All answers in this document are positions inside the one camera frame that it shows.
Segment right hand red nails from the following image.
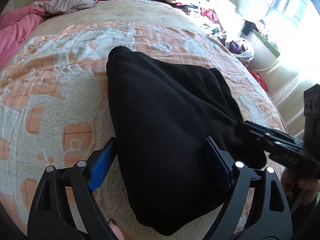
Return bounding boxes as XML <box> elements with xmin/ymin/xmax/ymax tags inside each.
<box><xmin>280</xmin><ymin>168</ymin><xmax>319</xmax><ymax>205</ymax></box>

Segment window with dark frame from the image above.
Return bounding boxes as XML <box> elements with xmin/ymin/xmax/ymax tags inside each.
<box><xmin>265</xmin><ymin>0</ymin><xmax>311</xmax><ymax>26</ymax></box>

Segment left hand red nails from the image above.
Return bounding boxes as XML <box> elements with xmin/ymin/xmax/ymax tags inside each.
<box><xmin>108</xmin><ymin>218</ymin><xmax>125</xmax><ymax>240</ymax></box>

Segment red plastic bag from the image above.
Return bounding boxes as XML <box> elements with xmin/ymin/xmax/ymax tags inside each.
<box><xmin>249</xmin><ymin>70</ymin><xmax>268</xmax><ymax>92</ymax></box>

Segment pale pink crumpled garment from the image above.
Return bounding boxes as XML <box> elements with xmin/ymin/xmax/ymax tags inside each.
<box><xmin>33</xmin><ymin>0</ymin><xmax>98</xmax><ymax>15</ymax></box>

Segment black garment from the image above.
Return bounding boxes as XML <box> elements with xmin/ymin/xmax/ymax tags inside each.
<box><xmin>106</xmin><ymin>47</ymin><xmax>267</xmax><ymax>236</ymax></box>

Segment pile of colourful clothes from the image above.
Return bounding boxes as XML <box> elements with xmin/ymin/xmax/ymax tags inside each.
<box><xmin>165</xmin><ymin>0</ymin><xmax>254</xmax><ymax>67</ymax></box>

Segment pink blanket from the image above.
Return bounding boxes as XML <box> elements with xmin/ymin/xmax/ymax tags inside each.
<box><xmin>0</xmin><ymin>4</ymin><xmax>50</xmax><ymax>68</ymax></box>

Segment orange white patterned bedspread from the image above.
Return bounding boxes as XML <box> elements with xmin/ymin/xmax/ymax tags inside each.
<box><xmin>1</xmin><ymin>0</ymin><xmax>286</xmax><ymax>235</ymax></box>

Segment cream curtain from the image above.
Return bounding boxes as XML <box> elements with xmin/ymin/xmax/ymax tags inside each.
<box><xmin>229</xmin><ymin>0</ymin><xmax>319</xmax><ymax>138</ymax></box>

